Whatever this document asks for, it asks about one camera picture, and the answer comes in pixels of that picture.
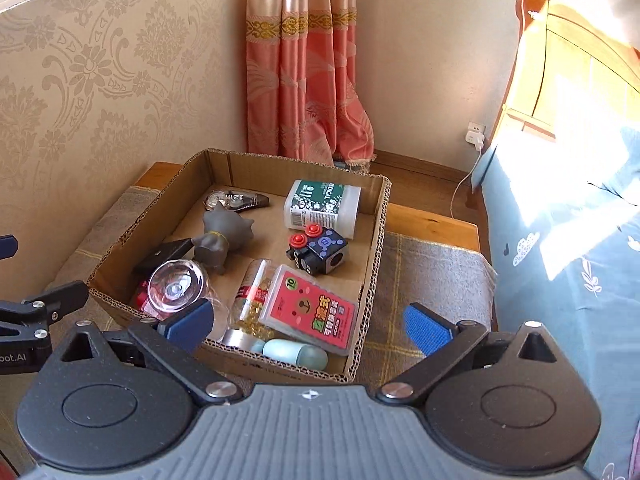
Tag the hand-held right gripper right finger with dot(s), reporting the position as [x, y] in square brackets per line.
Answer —
[425, 332]

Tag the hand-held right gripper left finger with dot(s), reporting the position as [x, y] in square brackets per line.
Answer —
[192, 322]

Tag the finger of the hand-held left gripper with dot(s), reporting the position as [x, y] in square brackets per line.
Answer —
[7, 246]
[45, 302]

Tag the clear plastic cup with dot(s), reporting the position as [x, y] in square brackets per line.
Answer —
[175, 287]

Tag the yellow capsule bottle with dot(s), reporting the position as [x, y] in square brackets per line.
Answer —
[252, 300]

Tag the black square plate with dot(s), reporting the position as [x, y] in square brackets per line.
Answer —
[167, 252]

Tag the grey toy figure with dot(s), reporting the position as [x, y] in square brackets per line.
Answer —
[222, 232]

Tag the mint green oval case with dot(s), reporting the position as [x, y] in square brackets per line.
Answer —
[292, 352]

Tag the cardboard box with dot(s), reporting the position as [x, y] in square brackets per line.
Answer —
[272, 245]

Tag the pink card box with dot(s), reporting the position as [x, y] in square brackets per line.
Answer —
[310, 310]

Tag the black cube toy red buttons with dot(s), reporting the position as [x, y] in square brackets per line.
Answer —
[325, 250]

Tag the clear correction tape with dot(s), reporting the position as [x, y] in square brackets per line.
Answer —
[235, 200]

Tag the white plastic box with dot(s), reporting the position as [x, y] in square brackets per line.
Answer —
[320, 207]

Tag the bed with blue sheet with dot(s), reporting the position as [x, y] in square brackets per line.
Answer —
[575, 285]

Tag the white charger plug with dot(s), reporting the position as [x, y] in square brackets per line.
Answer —
[474, 141]

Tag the pink curtain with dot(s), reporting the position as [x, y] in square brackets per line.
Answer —
[300, 85]

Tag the blue pillow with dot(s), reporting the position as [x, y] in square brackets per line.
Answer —
[630, 170]

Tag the wooden bed headboard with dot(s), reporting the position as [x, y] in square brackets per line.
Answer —
[575, 60]

